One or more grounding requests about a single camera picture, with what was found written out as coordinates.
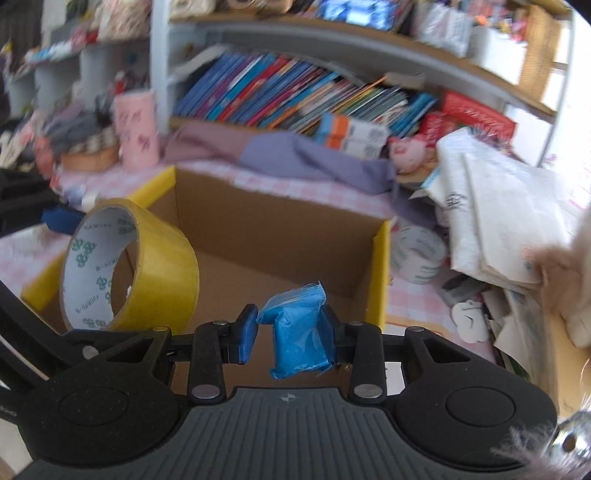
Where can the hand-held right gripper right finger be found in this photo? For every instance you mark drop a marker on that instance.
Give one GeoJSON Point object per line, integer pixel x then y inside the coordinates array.
{"type": "Point", "coordinates": [333, 337]}

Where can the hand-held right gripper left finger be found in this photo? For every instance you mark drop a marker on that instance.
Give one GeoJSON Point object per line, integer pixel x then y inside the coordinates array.
{"type": "Point", "coordinates": [244, 334]}

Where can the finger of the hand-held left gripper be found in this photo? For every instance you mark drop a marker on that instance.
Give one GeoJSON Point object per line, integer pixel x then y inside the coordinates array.
{"type": "Point", "coordinates": [41, 327]}
{"type": "Point", "coordinates": [62, 220]}

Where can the blue plastic packet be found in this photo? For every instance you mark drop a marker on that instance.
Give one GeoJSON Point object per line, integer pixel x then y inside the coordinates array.
{"type": "Point", "coordinates": [295, 332]}

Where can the yellow tape roll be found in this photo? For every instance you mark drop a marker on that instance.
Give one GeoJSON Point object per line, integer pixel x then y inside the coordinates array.
{"type": "Point", "coordinates": [161, 258]}

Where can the yellow cardboard box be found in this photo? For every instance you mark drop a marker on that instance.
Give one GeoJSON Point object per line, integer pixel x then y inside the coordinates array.
{"type": "Point", "coordinates": [277, 230]}

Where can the pink checked tablecloth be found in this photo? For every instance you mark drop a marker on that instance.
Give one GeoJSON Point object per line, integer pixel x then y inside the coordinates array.
{"type": "Point", "coordinates": [411, 304]}

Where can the grey cloth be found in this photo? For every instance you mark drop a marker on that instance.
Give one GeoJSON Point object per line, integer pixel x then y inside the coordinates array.
{"type": "Point", "coordinates": [74, 129]}

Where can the pink cylinder with stickers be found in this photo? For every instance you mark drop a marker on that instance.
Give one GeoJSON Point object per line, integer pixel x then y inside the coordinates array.
{"type": "Point", "coordinates": [136, 134]}

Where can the white tape roll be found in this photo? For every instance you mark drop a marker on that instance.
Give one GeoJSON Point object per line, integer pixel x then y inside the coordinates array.
{"type": "Point", "coordinates": [418, 254]}

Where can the white flat cutout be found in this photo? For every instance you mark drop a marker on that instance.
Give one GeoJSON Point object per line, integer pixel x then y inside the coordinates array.
{"type": "Point", "coordinates": [468, 321]}

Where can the pink and purple cloth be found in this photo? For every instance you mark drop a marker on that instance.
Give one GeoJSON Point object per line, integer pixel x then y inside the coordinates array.
{"type": "Point", "coordinates": [314, 159]}

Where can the white bookshelf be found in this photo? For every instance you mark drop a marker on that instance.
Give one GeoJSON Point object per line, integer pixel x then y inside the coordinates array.
{"type": "Point", "coordinates": [159, 69]}

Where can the orange white carton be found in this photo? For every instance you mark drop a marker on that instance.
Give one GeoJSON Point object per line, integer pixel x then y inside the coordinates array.
{"type": "Point", "coordinates": [355, 127]}
{"type": "Point", "coordinates": [364, 148]}

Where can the pink pig plush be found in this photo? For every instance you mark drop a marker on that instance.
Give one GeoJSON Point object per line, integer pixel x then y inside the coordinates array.
{"type": "Point", "coordinates": [411, 152]}

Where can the stack of white papers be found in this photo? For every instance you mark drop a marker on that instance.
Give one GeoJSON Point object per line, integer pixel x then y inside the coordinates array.
{"type": "Point", "coordinates": [498, 207]}

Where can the thick white-paged book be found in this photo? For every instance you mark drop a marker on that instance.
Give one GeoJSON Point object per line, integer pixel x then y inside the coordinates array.
{"type": "Point", "coordinates": [203, 60]}

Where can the row of colourful children's books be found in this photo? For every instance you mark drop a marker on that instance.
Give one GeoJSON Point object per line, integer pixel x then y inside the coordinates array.
{"type": "Point", "coordinates": [277, 92]}

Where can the cream fluffy cat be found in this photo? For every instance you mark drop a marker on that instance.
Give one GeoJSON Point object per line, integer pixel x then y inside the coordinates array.
{"type": "Point", "coordinates": [572, 277]}

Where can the red book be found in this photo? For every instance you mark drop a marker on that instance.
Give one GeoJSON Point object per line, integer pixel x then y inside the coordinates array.
{"type": "Point", "coordinates": [478, 115]}

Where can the white storage bin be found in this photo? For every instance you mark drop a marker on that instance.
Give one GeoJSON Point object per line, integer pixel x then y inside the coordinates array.
{"type": "Point", "coordinates": [496, 53]}

